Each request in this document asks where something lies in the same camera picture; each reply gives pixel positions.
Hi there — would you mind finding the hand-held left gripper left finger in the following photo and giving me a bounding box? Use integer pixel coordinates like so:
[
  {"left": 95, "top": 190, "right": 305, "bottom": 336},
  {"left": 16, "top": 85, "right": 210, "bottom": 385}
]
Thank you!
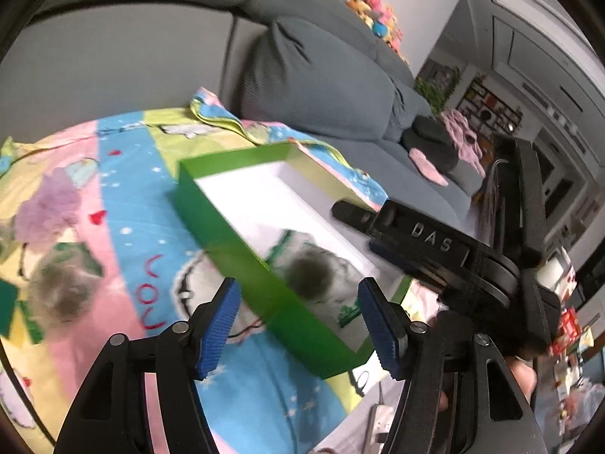
[{"left": 56, "top": 277, "right": 243, "bottom": 454}]

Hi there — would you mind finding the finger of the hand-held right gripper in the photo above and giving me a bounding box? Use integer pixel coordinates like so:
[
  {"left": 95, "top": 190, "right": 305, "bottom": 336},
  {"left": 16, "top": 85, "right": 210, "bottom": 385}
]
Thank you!
[
  {"left": 369, "top": 240, "right": 427, "bottom": 283},
  {"left": 332, "top": 200, "right": 380, "bottom": 236}
]

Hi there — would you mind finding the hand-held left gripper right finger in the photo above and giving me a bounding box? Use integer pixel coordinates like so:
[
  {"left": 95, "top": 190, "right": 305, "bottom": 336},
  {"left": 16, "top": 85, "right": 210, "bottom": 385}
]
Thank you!
[{"left": 357, "top": 278, "right": 549, "bottom": 454}]

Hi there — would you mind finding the green cardboard box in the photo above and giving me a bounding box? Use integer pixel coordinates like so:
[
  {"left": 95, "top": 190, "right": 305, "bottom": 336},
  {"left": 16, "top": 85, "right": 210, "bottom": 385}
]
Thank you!
[{"left": 172, "top": 141, "right": 416, "bottom": 380}]

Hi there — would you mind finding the person's right hand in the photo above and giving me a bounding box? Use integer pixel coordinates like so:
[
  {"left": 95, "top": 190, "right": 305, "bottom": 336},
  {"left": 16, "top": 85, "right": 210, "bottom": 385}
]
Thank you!
[{"left": 507, "top": 356, "right": 540, "bottom": 400}]

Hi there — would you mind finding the pink slipper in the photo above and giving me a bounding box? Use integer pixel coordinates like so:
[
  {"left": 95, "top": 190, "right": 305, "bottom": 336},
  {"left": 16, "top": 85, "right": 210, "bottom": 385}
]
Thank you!
[{"left": 408, "top": 148, "right": 450, "bottom": 188}]

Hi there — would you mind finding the white power strip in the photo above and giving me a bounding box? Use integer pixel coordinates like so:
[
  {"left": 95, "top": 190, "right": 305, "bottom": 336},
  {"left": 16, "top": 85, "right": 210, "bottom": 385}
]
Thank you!
[{"left": 365, "top": 402, "right": 397, "bottom": 446}]

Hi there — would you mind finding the black cushion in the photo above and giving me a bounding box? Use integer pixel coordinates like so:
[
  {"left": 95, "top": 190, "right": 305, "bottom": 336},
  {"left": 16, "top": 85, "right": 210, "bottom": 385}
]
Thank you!
[{"left": 401, "top": 116, "right": 468, "bottom": 177}]

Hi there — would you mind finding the pink cloth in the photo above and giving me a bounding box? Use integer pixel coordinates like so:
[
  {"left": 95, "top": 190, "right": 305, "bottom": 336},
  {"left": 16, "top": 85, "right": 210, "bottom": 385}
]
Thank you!
[{"left": 441, "top": 109, "right": 487, "bottom": 177}]

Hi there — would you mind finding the grey sofa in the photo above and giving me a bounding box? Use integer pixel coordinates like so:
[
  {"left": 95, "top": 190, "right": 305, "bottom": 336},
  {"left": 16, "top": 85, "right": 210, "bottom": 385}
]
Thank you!
[{"left": 0, "top": 0, "right": 487, "bottom": 216}]

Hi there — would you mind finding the green potted plant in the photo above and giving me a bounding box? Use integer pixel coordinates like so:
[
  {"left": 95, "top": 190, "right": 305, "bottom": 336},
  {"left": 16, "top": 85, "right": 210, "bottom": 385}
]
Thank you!
[{"left": 415, "top": 64, "right": 463, "bottom": 115}]

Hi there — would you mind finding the colourful printed blanket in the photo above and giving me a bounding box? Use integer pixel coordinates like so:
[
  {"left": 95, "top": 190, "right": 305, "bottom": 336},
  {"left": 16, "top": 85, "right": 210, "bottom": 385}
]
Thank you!
[{"left": 0, "top": 87, "right": 442, "bottom": 454}]

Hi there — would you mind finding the grey fluffy pad green backing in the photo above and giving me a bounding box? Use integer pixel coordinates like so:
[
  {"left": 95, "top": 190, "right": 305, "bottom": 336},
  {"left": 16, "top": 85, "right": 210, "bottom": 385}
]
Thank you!
[{"left": 19, "top": 241, "right": 105, "bottom": 347}]

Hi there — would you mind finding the pile of plush toys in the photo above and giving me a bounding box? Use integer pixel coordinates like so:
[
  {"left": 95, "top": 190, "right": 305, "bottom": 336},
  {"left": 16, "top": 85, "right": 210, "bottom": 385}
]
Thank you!
[{"left": 326, "top": 0, "right": 412, "bottom": 64}]

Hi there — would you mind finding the purple fluffy pad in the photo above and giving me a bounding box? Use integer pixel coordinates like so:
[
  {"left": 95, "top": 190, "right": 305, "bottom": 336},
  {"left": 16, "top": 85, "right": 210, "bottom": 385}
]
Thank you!
[{"left": 12, "top": 168, "right": 86, "bottom": 247}]

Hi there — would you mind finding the dark green scouring pad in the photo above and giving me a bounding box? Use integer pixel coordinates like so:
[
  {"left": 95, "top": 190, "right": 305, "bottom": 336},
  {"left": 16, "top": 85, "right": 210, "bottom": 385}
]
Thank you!
[{"left": 0, "top": 279, "right": 20, "bottom": 337}]

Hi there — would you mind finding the black cable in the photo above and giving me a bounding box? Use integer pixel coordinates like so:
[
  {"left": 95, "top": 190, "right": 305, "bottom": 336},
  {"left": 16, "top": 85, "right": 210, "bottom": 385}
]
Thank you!
[{"left": 350, "top": 370, "right": 383, "bottom": 405}]

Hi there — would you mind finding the wall shelf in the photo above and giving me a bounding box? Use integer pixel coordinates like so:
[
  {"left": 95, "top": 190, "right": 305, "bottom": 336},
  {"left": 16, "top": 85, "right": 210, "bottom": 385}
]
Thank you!
[{"left": 458, "top": 75, "right": 524, "bottom": 137}]

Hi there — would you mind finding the white wall cabinet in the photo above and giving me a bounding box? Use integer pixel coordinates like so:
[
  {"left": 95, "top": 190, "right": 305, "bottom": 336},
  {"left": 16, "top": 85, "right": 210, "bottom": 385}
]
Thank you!
[{"left": 487, "top": 0, "right": 605, "bottom": 162}]

